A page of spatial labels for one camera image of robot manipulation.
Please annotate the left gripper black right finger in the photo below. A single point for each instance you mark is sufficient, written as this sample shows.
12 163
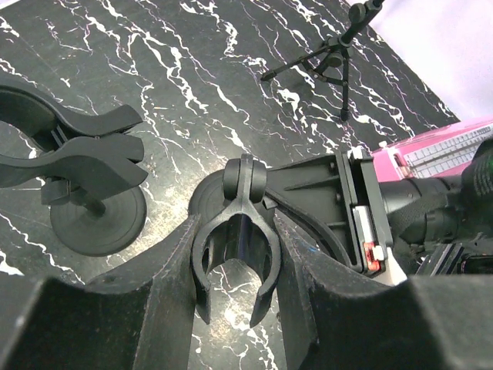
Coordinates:
335 318

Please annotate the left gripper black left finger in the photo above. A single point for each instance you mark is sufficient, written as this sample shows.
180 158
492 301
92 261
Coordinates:
139 315

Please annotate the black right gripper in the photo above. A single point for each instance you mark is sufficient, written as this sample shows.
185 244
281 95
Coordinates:
454 213

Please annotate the black stand with purple mic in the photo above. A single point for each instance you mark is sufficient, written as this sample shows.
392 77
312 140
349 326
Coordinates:
239 231

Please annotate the black tripod stand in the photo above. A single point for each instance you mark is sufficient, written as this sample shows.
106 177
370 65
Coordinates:
330 63

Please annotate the black round-base mic stand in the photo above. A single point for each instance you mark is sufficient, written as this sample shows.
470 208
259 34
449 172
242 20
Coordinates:
90 165

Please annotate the pink box holder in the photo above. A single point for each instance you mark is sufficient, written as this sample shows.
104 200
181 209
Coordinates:
441 152

